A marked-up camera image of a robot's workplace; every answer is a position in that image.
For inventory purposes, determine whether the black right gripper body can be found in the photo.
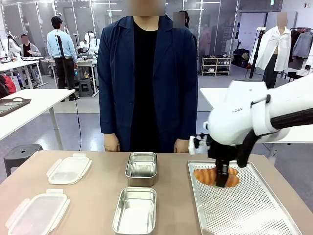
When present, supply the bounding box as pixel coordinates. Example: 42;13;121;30
207;139;242;164

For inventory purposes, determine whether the white clear plastic lid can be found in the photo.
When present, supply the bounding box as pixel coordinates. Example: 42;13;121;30
5;188;71;235
46;153;93;185

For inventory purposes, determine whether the person's left forearm navy sleeve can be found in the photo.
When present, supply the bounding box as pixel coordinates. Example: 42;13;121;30
176;73;198;141

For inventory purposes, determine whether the person's right forearm navy sleeve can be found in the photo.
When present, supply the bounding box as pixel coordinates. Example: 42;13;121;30
97;73;118;135

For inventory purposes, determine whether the rectangular stainless steel container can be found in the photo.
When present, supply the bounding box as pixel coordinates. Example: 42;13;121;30
125;152;158;187
112;187;157;235

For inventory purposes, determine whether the person's left hand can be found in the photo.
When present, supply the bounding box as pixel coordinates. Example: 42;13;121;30
174;139;190;154

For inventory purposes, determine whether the person's right hand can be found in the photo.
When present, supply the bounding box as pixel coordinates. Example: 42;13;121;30
104;133;121;152

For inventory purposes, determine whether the perforated metal baking tray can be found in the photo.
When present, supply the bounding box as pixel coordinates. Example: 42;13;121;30
187;160;303;235

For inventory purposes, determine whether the white shoe rack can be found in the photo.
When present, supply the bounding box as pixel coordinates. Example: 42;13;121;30
201;56;232;76

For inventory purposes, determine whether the person in navy coat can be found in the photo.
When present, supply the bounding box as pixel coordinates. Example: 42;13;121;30
96;13;198;153

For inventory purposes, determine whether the mannequin with white shirt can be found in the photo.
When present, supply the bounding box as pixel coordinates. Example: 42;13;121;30
253;11;292;89

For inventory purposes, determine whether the person with dark hair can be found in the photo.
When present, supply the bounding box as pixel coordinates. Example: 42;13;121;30
173;10;198;57

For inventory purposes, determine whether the clothes rack with garments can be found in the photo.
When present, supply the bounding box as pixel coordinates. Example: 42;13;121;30
289;27;313;70

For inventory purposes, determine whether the grey step stool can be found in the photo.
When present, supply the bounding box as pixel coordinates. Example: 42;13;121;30
78;79;96;98

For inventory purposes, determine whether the man in light blue shirt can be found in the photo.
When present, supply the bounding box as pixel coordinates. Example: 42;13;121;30
46;15;79;101

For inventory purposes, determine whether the white side table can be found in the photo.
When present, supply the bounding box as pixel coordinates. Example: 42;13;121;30
0;88;76;150

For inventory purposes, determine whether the black plastic stool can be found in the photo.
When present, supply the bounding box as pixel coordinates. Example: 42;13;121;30
3;144;44;177

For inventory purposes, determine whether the brown wooden tray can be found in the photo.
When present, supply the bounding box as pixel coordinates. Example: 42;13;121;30
0;97;32;118

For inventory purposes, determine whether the seated person in grey hoodie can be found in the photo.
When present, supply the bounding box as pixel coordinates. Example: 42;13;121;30
20;34;42;57

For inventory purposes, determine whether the white background desk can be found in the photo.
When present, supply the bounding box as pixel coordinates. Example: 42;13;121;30
0;56;47;89

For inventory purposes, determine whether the white humanoid background robot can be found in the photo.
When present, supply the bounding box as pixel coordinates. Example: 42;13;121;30
0;30;22;59

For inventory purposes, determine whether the black braided cable sleeve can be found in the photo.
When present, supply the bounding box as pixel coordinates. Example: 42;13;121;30
236;107;313;168

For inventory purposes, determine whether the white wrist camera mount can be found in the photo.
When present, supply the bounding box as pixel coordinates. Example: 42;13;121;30
188;133;211;155

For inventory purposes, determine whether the black camera tripod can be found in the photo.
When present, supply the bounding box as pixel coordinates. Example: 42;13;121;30
55;34;80;101

